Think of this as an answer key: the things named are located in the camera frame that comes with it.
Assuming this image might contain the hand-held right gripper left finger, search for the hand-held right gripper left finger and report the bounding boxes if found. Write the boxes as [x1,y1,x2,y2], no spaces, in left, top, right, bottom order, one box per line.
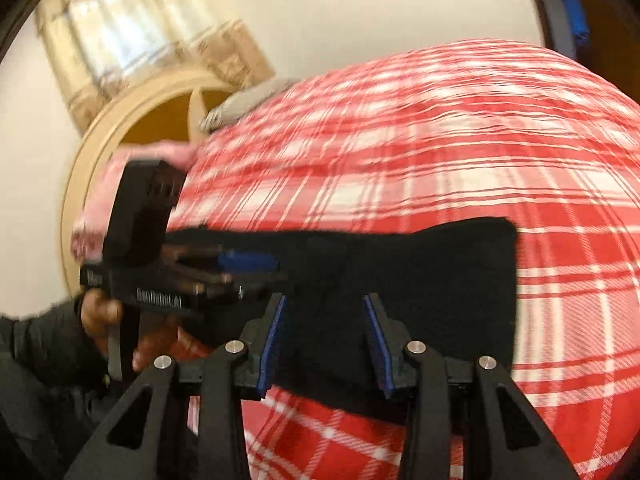
[65,294,288,480]

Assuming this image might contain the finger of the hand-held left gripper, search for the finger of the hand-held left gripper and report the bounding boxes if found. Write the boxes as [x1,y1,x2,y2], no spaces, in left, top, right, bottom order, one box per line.
[172,269,292,303]
[165,244,282,275]

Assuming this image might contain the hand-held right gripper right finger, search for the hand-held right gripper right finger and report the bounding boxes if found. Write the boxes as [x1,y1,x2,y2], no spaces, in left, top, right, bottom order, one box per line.
[362,294,581,480]

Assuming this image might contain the black pants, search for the black pants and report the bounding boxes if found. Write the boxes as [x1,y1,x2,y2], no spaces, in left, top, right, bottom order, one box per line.
[165,216,519,411]

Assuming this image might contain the person's left forearm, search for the person's left forearm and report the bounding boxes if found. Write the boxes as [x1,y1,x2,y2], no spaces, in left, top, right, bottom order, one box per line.
[0,300,111,401]

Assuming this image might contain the person's left hand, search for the person's left hand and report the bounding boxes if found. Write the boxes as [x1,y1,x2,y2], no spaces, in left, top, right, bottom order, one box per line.
[79,290,213,374]

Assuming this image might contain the cream wooden headboard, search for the cream wooden headboard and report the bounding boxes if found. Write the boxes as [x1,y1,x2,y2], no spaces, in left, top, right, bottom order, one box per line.
[60,67,241,293]

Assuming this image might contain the striped pillow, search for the striped pillow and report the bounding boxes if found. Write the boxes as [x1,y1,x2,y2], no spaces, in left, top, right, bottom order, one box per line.
[199,77,302,134]

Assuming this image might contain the beige floral curtain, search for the beige floral curtain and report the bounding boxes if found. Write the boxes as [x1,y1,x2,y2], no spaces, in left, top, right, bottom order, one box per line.
[35,0,277,134]

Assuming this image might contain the red plaid bed sheet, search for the red plaid bed sheet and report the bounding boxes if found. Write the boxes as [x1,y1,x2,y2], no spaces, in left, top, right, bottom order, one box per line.
[170,37,640,480]

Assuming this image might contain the dark wooden door frame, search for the dark wooden door frame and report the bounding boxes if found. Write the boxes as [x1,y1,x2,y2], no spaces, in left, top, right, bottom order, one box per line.
[520,0,592,61]

